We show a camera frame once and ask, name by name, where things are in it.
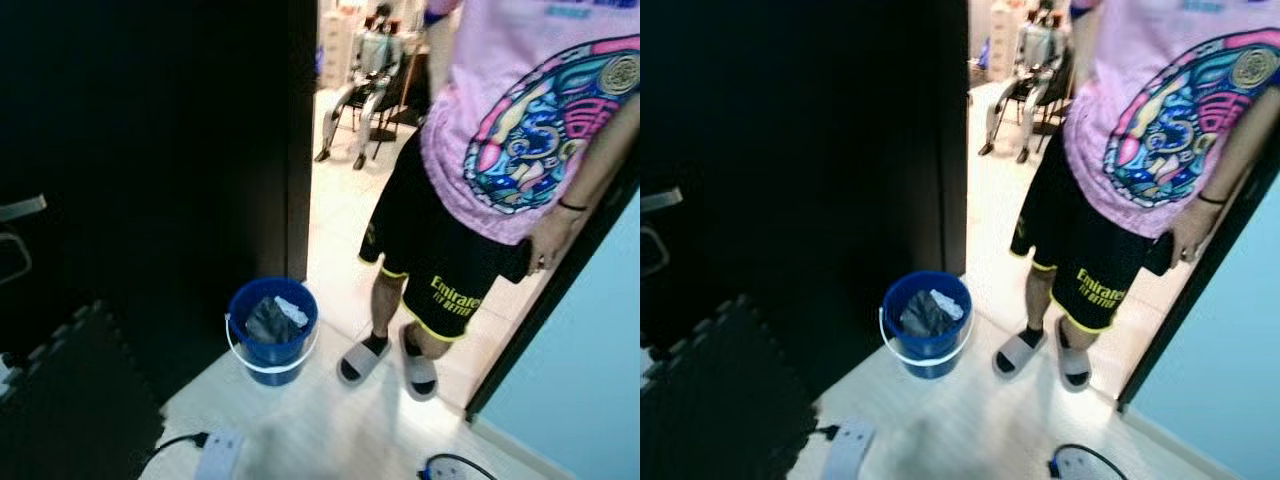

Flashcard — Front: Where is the person's left hand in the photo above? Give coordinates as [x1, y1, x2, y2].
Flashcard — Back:
[1168, 200, 1223, 266]
[527, 205, 582, 275]

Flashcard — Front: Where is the black phone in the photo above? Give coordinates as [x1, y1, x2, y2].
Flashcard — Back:
[500, 235, 536, 284]
[1143, 230, 1176, 277]

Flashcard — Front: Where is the person in pink patterned shirt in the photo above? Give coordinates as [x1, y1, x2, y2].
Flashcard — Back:
[992, 0, 1280, 393]
[337, 0, 641, 403]

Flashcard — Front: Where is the grey slide slipper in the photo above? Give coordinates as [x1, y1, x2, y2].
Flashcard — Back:
[337, 335, 393, 386]
[992, 328, 1048, 379]
[398, 325, 439, 403]
[1055, 318, 1093, 393]

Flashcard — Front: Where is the black foam floor mat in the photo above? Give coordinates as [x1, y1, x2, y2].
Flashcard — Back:
[640, 295, 819, 480]
[0, 298, 166, 480]

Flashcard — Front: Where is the seated grey humanoid robot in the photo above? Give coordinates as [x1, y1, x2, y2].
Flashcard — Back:
[315, 3, 406, 171]
[978, 0, 1066, 164]

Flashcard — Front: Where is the black door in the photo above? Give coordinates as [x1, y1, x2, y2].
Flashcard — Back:
[640, 0, 969, 391]
[0, 0, 319, 396]

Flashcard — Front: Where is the crumpled grey plastic bag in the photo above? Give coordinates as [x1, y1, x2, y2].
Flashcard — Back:
[898, 289, 966, 338]
[245, 295, 311, 344]

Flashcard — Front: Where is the black door frame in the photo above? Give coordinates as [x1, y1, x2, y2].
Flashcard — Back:
[465, 160, 641, 421]
[1115, 150, 1280, 413]

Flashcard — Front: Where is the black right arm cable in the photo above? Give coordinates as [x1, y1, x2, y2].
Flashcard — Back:
[425, 453, 498, 480]
[1052, 443, 1129, 480]

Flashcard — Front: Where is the blue bucket with white handle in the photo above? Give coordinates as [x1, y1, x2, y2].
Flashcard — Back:
[880, 270, 973, 380]
[225, 277, 321, 388]

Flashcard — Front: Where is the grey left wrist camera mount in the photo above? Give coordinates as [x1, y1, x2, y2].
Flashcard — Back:
[195, 430, 246, 480]
[820, 420, 876, 480]

